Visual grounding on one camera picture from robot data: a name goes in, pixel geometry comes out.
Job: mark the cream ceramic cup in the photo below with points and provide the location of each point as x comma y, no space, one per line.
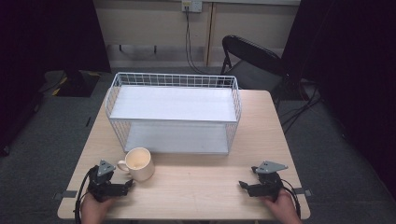
138,163

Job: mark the black curtain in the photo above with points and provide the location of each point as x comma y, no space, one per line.
351,77
46,56

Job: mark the small black floor marker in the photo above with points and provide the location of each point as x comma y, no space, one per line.
88,121

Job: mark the white wall socket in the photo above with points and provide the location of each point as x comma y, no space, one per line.
191,5

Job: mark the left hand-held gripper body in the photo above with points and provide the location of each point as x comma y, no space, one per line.
104,183

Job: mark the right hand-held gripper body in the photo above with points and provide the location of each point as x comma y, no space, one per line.
268,182

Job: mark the black stand base yellow tape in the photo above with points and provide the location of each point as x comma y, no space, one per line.
73,82

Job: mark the person's left hand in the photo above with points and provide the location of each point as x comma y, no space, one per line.
95,211

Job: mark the person's right hand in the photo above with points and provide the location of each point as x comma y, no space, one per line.
283,208

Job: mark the black folding chair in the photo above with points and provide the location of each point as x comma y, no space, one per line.
252,59

